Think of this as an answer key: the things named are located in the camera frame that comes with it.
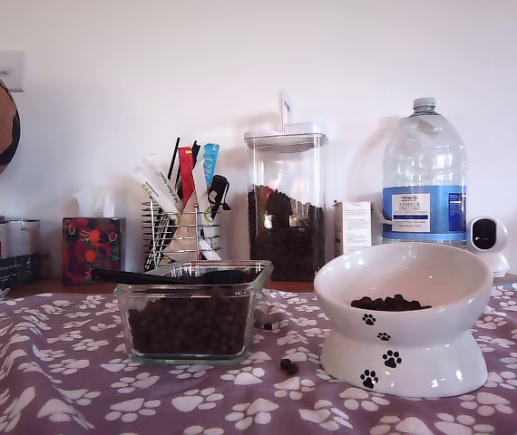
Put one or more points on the beige pouch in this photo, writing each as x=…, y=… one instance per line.
x=194, y=240

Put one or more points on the red sachet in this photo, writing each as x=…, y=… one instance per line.
x=186, y=172

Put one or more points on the dark green cardboard box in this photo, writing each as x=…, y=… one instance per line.
x=3, y=272

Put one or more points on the small black clip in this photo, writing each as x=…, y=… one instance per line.
x=218, y=188

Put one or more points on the square clear glass container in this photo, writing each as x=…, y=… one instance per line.
x=123, y=321

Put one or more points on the thin black stick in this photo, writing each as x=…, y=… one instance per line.
x=175, y=163

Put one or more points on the white paw print cat bowl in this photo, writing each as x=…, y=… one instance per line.
x=401, y=362

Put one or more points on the light blue sachet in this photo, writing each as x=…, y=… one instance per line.
x=211, y=158

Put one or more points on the dark kibble store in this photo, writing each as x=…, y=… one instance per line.
x=285, y=249

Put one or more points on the tall clear canister white lid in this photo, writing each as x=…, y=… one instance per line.
x=285, y=132

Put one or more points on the small white round camera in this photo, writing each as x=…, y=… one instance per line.
x=500, y=233

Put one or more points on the floral tissue box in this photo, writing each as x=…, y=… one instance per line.
x=90, y=254

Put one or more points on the large brown kibble heap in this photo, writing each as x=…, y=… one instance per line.
x=186, y=326

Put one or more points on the small brown kibble portion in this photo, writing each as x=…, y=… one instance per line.
x=390, y=302

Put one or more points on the purple paw print cloth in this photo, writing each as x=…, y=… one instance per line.
x=59, y=362

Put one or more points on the white sachet with green print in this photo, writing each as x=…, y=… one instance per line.
x=147, y=186

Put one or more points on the plain white sachet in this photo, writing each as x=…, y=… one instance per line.
x=199, y=181

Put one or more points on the black plastic measuring spoon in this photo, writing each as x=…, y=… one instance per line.
x=118, y=275

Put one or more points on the small white printed carton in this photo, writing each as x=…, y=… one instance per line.
x=353, y=226

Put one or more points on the white paper tissue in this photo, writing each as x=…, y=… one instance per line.
x=92, y=201

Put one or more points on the white sachet with black text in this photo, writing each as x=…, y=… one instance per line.
x=161, y=174

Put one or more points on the white wall switch plate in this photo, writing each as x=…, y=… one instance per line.
x=13, y=68

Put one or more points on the plain white tin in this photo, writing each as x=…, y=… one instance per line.
x=23, y=238

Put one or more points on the large blue label water bottle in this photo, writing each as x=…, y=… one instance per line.
x=409, y=213

